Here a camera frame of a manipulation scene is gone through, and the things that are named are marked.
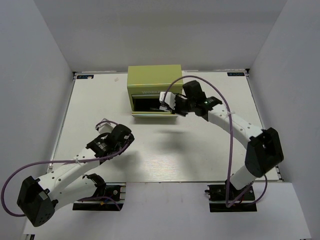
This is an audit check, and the green gel pen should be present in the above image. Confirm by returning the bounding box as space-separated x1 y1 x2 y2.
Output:
150 107 162 112

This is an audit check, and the purple gel pen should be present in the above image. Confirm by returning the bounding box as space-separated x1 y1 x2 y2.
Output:
159 105 171 112

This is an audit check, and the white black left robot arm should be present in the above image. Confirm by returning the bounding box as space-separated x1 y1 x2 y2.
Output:
17 124 135 227

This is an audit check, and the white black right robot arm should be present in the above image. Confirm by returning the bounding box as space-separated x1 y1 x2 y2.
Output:
159 80 284 200

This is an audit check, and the green metal tool chest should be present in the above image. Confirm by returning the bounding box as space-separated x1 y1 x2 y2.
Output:
127 64 183 110

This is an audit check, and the right blue table label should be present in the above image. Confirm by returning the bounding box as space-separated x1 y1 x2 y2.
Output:
227 72 245 77

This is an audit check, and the blue table label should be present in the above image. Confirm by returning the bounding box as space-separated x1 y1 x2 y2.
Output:
227 72 245 77
76 74 94 80

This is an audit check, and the left blue table label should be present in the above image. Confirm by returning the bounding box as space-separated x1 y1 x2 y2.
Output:
76 74 94 80

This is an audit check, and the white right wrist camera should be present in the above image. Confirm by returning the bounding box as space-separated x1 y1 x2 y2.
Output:
159 91 177 108

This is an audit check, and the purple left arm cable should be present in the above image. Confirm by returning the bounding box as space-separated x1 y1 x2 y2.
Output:
1 120 133 217

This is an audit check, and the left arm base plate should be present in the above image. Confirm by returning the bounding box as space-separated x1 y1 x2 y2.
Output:
72 183 126 212

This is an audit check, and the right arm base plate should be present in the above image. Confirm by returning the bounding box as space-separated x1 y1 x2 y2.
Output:
204 184 257 213

